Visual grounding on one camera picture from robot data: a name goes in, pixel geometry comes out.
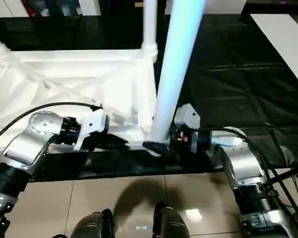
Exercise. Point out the black left robot foot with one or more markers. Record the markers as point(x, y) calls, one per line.
point(92, 225)

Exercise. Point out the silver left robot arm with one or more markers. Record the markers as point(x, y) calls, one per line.
point(25, 144)

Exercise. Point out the white plastic table top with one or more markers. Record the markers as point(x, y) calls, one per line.
point(64, 74)

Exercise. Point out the white flat board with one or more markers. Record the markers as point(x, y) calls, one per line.
point(280, 44)

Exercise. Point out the white cabinet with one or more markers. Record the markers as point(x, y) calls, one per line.
point(44, 6)

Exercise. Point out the black robot foot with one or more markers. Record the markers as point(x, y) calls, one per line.
point(92, 225)
point(171, 223)

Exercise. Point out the black right robot foot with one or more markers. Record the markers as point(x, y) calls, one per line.
point(171, 223)

